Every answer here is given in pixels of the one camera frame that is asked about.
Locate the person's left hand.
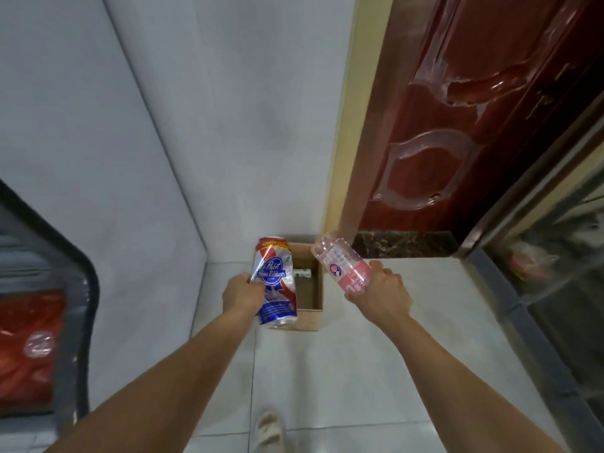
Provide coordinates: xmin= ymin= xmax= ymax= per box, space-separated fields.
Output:
xmin=221 ymin=273 xmax=267 ymax=322

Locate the brown cardboard box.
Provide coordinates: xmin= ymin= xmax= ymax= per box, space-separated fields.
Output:
xmin=259 ymin=240 xmax=327 ymax=332

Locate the person's right hand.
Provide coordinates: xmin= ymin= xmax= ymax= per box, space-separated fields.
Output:
xmin=344 ymin=260 xmax=414 ymax=328

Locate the glass display freezer snowflake print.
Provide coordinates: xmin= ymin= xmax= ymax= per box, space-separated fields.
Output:
xmin=0 ymin=179 xmax=100 ymax=435

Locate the pink label plastic bottle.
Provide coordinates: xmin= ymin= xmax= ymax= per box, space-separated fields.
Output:
xmin=310 ymin=230 xmax=371 ymax=296

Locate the blue crushed drink can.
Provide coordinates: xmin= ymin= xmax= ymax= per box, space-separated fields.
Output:
xmin=250 ymin=236 xmax=299 ymax=330

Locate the glass door cabinet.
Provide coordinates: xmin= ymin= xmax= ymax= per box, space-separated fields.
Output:
xmin=455 ymin=103 xmax=604 ymax=453

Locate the person's right forearm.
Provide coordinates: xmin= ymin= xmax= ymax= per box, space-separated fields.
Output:
xmin=377 ymin=315 xmax=567 ymax=453

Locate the person's left forearm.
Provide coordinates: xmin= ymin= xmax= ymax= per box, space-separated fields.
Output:
xmin=45 ymin=308 xmax=258 ymax=453

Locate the dark red door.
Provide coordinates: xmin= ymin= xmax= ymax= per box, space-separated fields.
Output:
xmin=358 ymin=0 xmax=604 ymax=232

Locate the person's left sandal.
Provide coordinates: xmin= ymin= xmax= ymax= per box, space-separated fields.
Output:
xmin=252 ymin=410 xmax=286 ymax=453

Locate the red plastic bag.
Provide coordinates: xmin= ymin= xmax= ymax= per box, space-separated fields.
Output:
xmin=0 ymin=289 xmax=67 ymax=404

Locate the yellow door frame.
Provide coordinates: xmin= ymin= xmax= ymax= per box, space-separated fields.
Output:
xmin=325 ymin=0 xmax=395 ymax=239

